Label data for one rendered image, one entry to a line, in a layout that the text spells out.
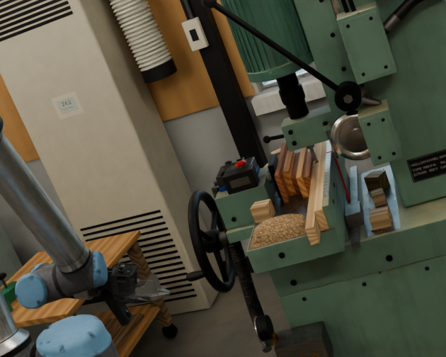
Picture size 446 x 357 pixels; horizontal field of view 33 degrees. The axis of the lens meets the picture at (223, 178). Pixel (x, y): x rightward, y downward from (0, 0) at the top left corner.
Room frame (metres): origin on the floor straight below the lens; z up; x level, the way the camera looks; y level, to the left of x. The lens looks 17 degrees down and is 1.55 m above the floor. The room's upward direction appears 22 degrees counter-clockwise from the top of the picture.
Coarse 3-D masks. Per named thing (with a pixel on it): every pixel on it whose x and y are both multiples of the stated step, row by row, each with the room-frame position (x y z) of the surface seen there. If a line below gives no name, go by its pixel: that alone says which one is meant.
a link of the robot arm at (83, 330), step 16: (64, 320) 1.55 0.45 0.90; (80, 320) 1.53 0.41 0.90; (96, 320) 1.51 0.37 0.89; (48, 336) 1.50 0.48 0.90; (64, 336) 1.47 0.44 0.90; (80, 336) 1.45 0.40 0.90; (96, 336) 1.46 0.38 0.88; (32, 352) 1.50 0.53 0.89; (48, 352) 1.44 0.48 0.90; (64, 352) 1.43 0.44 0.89; (80, 352) 1.43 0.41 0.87; (96, 352) 1.45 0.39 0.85; (112, 352) 1.48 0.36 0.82
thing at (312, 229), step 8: (320, 144) 1.95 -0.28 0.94; (312, 168) 1.79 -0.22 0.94; (312, 176) 1.73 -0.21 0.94; (312, 184) 1.68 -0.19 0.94; (312, 192) 1.63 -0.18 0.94; (312, 200) 1.58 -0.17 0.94; (312, 208) 1.54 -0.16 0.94; (312, 216) 1.49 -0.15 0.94; (312, 224) 1.45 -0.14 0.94; (312, 232) 1.44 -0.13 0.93; (320, 232) 1.48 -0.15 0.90; (312, 240) 1.44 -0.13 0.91
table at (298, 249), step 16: (288, 208) 1.69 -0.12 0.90; (304, 208) 1.65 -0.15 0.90; (256, 224) 1.68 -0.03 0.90; (336, 224) 1.50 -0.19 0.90; (240, 240) 1.76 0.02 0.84; (288, 240) 1.52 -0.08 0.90; (304, 240) 1.50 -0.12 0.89; (320, 240) 1.50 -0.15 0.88; (336, 240) 1.49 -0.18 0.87; (256, 256) 1.54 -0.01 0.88; (272, 256) 1.53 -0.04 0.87; (288, 256) 1.52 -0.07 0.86; (304, 256) 1.51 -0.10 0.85; (320, 256) 1.50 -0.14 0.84; (256, 272) 1.54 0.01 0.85
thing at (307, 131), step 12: (324, 108) 1.81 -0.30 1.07; (288, 120) 1.83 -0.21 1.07; (300, 120) 1.79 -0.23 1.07; (312, 120) 1.78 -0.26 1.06; (324, 120) 1.77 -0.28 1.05; (288, 132) 1.79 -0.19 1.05; (300, 132) 1.79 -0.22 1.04; (312, 132) 1.78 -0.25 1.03; (324, 132) 1.77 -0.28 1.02; (288, 144) 1.80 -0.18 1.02; (300, 144) 1.79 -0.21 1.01; (312, 144) 1.78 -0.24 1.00
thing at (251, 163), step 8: (248, 160) 1.86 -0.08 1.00; (232, 168) 1.85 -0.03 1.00; (240, 168) 1.79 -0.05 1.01; (248, 168) 1.77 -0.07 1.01; (256, 168) 1.86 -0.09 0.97; (224, 176) 1.78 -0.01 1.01; (232, 176) 1.77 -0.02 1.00; (240, 176) 1.77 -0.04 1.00; (248, 176) 1.76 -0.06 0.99; (256, 176) 1.78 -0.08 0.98; (224, 184) 1.78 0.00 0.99; (232, 184) 1.77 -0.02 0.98; (240, 184) 1.77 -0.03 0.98; (248, 184) 1.76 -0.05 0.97; (256, 184) 1.76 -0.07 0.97; (232, 192) 1.78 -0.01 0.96
